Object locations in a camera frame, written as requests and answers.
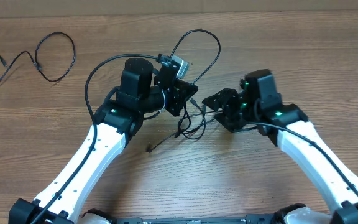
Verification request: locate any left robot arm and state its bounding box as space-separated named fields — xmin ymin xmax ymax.
xmin=8 ymin=55 xmax=198 ymax=223

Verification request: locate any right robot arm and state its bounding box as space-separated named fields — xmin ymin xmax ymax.
xmin=203 ymin=69 xmax=358 ymax=223

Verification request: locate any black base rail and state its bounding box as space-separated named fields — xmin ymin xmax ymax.
xmin=79 ymin=203 xmax=332 ymax=224

